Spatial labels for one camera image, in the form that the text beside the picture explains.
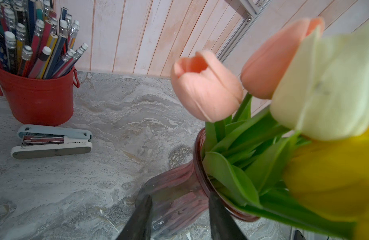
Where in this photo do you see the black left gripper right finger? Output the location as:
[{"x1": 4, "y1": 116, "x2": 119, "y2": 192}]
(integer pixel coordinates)
[{"x1": 209, "y1": 193, "x2": 247, "y2": 240}]

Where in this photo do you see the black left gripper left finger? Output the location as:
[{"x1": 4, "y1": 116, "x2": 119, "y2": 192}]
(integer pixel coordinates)
[{"x1": 116, "y1": 195, "x2": 153, "y2": 240}]

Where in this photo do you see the dark red ribbed glass vase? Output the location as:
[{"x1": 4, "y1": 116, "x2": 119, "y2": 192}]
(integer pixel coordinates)
[{"x1": 135, "y1": 129, "x2": 258, "y2": 240}]

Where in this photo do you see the white and blue stapler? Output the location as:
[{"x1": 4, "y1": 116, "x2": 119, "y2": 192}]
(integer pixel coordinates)
[{"x1": 11, "y1": 125, "x2": 93, "y2": 160}]

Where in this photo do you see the pink tulip front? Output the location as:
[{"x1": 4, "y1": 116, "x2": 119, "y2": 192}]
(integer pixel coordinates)
[{"x1": 171, "y1": 50, "x2": 243, "y2": 123}]

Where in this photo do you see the red metal pencil bucket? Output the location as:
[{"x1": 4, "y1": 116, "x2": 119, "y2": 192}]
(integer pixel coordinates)
[{"x1": 0, "y1": 68, "x2": 80, "y2": 127}]

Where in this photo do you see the pink tulip rear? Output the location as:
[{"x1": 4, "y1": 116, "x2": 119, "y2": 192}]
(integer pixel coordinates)
[{"x1": 240, "y1": 17, "x2": 325, "y2": 100}]

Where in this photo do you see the cream white tulip near pink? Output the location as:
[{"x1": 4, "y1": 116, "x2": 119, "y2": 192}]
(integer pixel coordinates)
[{"x1": 270, "y1": 23, "x2": 369, "y2": 141}]

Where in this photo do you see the bundle of pencils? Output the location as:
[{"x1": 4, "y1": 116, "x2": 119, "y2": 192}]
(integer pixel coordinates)
[{"x1": 0, "y1": 1, "x2": 88, "y2": 80}]

